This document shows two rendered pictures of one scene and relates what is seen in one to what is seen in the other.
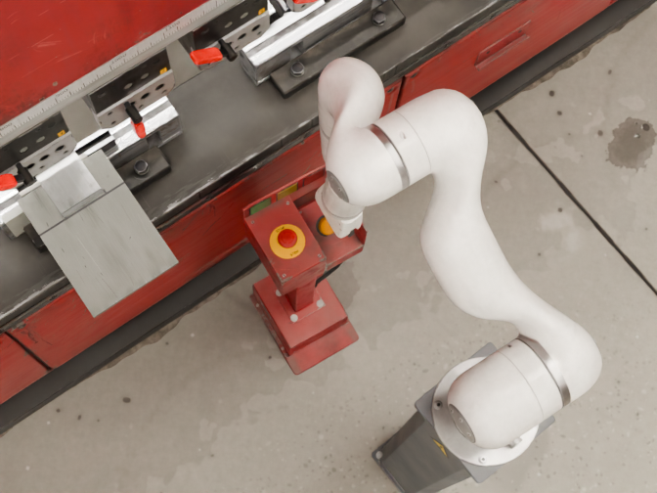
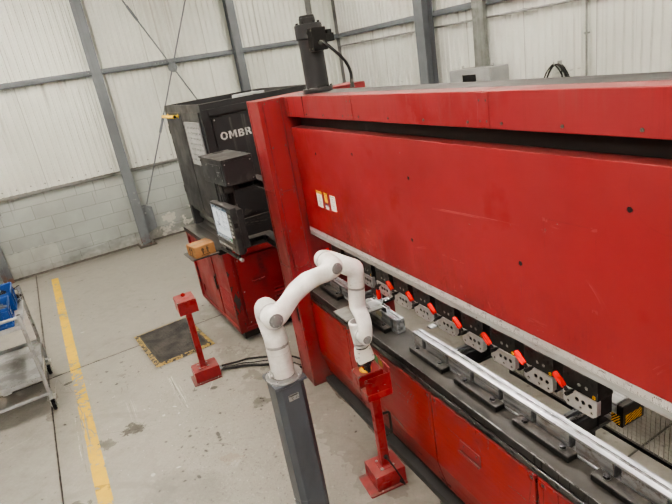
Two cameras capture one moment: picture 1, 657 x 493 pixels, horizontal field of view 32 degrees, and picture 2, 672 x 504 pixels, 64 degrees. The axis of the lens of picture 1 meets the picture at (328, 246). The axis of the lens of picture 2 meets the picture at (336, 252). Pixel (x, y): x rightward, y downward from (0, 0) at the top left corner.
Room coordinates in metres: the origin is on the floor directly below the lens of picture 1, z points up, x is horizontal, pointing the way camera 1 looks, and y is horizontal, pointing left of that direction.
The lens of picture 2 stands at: (1.48, -2.46, 2.50)
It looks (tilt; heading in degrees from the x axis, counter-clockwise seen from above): 20 degrees down; 110
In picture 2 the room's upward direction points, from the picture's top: 10 degrees counter-clockwise
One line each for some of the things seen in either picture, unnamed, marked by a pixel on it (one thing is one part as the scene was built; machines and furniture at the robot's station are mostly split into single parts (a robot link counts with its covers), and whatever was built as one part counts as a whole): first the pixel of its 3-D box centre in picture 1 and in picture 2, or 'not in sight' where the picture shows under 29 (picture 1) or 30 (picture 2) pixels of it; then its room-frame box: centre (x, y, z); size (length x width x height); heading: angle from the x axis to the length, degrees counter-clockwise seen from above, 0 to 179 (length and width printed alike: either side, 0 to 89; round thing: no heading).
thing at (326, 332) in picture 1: (304, 313); (381, 472); (0.63, 0.03, 0.06); 0.25 x 0.20 x 0.12; 39
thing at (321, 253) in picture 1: (304, 230); (371, 376); (0.66, 0.05, 0.75); 0.20 x 0.16 x 0.18; 129
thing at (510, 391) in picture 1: (503, 397); (270, 321); (0.28, -0.29, 1.30); 0.19 x 0.12 x 0.24; 131
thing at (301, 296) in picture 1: (301, 273); (379, 427); (0.66, 0.05, 0.39); 0.05 x 0.05 x 0.54; 39
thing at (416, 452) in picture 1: (445, 440); (301, 451); (0.31, -0.32, 0.50); 0.18 x 0.18 x 1.00; 47
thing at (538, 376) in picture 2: not in sight; (545, 365); (1.57, -0.48, 1.20); 0.15 x 0.09 x 0.17; 134
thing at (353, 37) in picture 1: (337, 48); (428, 358); (1.00, 0.04, 0.89); 0.30 x 0.05 x 0.03; 134
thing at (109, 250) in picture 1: (97, 232); (358, 309); (0.52, 0.42, 1.00); 0.26 x 0.18 x 0.01; 44
